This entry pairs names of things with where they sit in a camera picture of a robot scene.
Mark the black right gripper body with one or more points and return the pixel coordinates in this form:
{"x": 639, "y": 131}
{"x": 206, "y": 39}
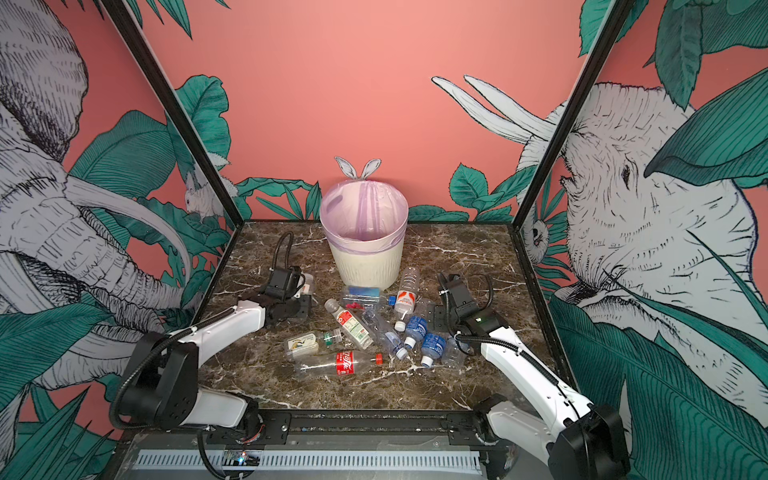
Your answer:
{"x": 443, "y": 321}

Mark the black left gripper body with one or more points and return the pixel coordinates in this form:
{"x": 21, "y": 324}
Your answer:
{"x": 297, "y": 306}

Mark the green cap yellow label bottle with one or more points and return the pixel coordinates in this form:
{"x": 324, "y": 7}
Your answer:
{"x": 311, "y": 343}

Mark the red white label bottle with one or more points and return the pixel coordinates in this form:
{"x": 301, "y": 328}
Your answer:
{"x": 406, "y": 297}

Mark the red label cola bottle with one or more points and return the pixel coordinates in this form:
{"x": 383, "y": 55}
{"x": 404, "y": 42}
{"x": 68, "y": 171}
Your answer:
{"x": 340, "y": 364}

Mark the red green label clear bottle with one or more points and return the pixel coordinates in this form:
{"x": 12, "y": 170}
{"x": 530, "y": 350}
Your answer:
{"x": 358, "y": 334}

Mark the long clear bottle blue label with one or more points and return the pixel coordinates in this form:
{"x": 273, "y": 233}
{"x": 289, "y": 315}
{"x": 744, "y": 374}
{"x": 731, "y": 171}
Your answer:
{"x": 384, "y": 334}

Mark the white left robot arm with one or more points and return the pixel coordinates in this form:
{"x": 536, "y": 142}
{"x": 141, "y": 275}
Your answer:
{"x": 160, "y": 389}

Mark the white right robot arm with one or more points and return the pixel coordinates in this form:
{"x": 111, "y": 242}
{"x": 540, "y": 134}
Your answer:
{"x": 574, "y": 437}

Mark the cream ribbed waste bin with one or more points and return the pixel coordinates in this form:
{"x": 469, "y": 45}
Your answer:
{"x": 376, "y": 270}

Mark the purple bin liner bag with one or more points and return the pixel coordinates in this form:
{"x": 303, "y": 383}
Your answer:
{"x": 363, "y": 216}

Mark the crushed clear plastic bottle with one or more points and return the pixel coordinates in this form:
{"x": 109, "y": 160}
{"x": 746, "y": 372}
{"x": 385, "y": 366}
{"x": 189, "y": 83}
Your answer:
{"x": 453, "y": 357}

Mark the blue label bottle white cap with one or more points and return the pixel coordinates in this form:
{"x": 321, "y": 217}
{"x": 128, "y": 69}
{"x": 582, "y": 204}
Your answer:
{"x": 415, "y": 332}

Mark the flattened bottle blue cap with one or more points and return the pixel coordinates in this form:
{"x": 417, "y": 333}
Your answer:
{"x": 364, "y": 297}

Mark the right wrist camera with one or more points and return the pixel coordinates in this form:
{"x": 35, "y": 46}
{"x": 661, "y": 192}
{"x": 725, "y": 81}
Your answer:
{"x": 450, "y": 289}

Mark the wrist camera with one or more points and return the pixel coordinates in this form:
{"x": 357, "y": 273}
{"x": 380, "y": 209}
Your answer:
{"x": 285, "y": 283}
{"x": 450, "y": 289}

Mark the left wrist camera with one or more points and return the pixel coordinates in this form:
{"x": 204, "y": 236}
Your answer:
{"x": 285, "y": 283}

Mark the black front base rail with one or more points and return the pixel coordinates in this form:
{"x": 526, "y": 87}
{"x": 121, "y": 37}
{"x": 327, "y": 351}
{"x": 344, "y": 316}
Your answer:
{"x": 462, "y": 428}

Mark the white slotted cable duct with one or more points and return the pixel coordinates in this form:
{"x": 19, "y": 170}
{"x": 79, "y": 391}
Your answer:
{"x": 464, "y": 462}

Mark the black left corner frame post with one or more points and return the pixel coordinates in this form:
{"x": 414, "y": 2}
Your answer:
{"x": 125, "y": 24}

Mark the black corner frame post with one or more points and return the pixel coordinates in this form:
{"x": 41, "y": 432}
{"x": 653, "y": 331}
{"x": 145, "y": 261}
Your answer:
{"x": 608, "y": 34}
{"x": 125, "y": 24}

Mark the black right corner frame post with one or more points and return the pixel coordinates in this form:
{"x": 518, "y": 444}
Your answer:
{"x": 608, "y": 34}

